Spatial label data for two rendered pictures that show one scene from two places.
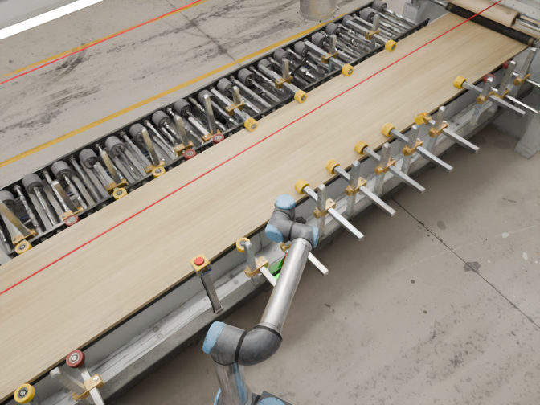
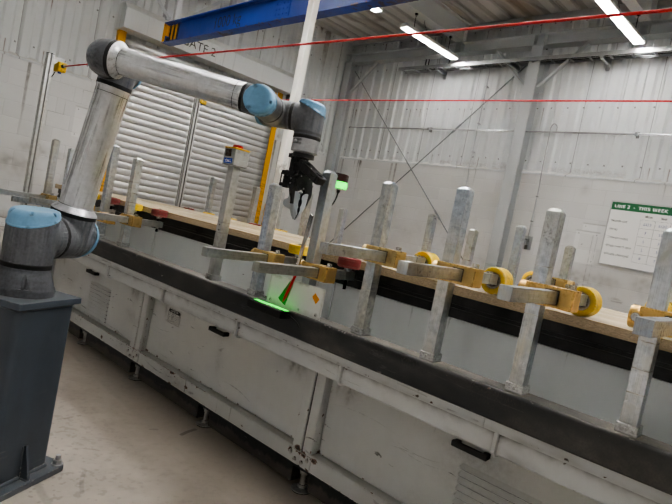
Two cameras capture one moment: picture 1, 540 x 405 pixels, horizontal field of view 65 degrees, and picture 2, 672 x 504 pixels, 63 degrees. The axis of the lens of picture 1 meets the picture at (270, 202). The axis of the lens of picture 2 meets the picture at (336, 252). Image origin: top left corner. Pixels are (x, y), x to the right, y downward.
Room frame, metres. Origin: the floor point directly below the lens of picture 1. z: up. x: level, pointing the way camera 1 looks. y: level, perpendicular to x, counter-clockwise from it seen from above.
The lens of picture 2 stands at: (0.86, -1.85, 1.02)
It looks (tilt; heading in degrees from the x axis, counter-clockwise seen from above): 3 degrees down; 74
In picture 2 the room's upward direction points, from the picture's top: 11 degrees clockwise
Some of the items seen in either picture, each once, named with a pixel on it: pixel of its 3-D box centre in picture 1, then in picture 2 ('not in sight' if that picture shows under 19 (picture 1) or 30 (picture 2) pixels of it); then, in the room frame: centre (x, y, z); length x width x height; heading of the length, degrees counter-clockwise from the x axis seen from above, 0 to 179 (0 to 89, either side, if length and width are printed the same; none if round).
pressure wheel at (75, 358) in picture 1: (79, 361); (158, 220); (0.75, 1.01, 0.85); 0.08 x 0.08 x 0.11
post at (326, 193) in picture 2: not in sight; (316, 242); (1.29, -0.08, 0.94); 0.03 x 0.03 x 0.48; 33
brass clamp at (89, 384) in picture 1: (87, 387); (130, 220); (0.62, 0.95, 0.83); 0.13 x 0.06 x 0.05; 123
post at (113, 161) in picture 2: not in sight; (107, 191); (0.47, 1.18, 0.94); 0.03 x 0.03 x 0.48; 33
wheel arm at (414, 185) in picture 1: (390, 167); (550, 295); (1.69, -0.76, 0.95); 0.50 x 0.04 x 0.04; 33
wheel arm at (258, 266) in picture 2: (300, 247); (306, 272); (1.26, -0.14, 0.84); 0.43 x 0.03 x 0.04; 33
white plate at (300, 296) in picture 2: (287, 259); (294, 295); (1.25, -0.06, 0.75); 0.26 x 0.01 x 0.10; 123
